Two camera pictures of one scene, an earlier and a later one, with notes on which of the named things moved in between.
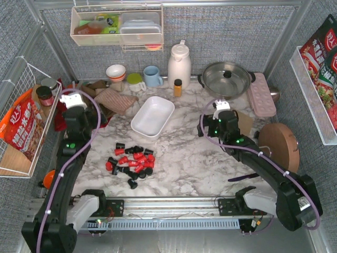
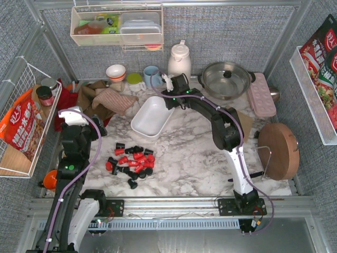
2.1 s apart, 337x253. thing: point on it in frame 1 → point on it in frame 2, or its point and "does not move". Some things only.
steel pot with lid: (226, 80) does not move
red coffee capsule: (108, 166) does not move
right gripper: (201, 126) → (171, 102)
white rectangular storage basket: (151, 118) does not move
